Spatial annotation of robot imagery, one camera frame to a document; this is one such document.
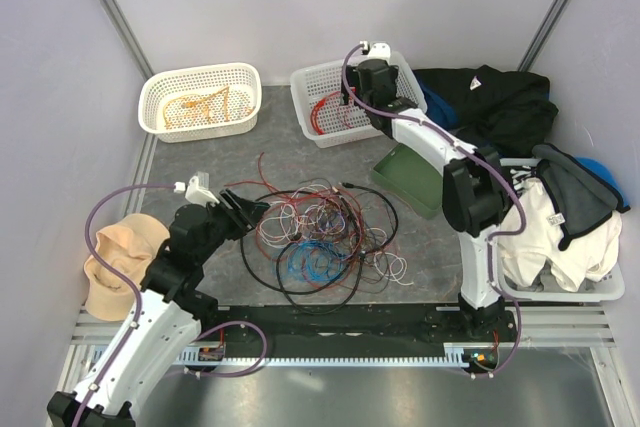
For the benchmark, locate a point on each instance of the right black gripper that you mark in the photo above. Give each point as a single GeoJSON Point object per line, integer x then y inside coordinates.
{"type": "Point", "coordinates": [353, 80]}

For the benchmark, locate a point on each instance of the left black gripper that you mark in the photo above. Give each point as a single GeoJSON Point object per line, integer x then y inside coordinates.
{"type": "Point", "coordinates": [245, 213]}

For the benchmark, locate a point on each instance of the white perforated basket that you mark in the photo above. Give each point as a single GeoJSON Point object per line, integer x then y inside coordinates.
{"type": "Point", "coordinates": [324, 118]}
{"type": "Point", "coordinates": [201, 103]}

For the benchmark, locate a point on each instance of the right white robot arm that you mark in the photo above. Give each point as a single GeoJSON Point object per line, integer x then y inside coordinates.
{"type": "Point", "coordinates": [474, 190]}

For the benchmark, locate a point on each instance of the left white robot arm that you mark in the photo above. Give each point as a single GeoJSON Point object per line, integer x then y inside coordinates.
{"type": "Point", "coordinates": [168, 312]}

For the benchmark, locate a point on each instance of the green plastic tray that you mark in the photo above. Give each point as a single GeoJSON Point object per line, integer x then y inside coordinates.
{"type": "Point", "coordinates": [412, 179]}

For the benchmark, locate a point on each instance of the beige bucket hat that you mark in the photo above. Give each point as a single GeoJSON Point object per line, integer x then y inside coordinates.
{"type": "Point", "coordinates": [128, 246]}

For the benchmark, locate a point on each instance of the black and blue jacket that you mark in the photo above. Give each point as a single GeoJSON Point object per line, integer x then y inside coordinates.
{"type": "Point", "coordinates": [510, 111]}

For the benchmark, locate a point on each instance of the white cloth garment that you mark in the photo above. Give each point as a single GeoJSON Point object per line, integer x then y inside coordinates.
{"type": "Point", "coordinates": [524, 256]}

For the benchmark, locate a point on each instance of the blue cloth item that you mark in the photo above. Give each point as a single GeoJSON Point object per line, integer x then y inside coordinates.
{"type": "Point", "coordinates": [603, 172]}

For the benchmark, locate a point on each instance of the grey black-trimmed garment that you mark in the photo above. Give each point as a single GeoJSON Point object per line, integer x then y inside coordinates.
{"type": "Point", "coordinates": [585, 199]}

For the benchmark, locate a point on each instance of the white laundry bin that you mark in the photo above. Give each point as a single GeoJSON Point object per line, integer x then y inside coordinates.
{"type": "Point", "coordinates": [515, 223]}

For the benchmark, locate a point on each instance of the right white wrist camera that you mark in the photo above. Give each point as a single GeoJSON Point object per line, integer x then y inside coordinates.
{"type": "Point", "coordinates": [376, 50]}

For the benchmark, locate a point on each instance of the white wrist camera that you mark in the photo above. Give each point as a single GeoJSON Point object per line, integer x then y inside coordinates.
{"type": "Point", "coordinates": [196, 190]}
{"type": "Point", "coordinates": [376, 50]}

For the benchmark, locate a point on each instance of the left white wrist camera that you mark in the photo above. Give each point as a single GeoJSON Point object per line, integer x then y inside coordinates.
{"type": "Point", "coordinates": [196, 190]}

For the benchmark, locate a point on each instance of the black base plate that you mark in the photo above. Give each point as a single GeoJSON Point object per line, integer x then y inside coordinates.
{"type": "Point", "coordinates": [372, 328]}

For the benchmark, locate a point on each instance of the grey slotted cable duct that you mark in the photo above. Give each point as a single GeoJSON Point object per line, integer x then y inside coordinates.
{"type": "Point", "coordinates": [449, 356]}

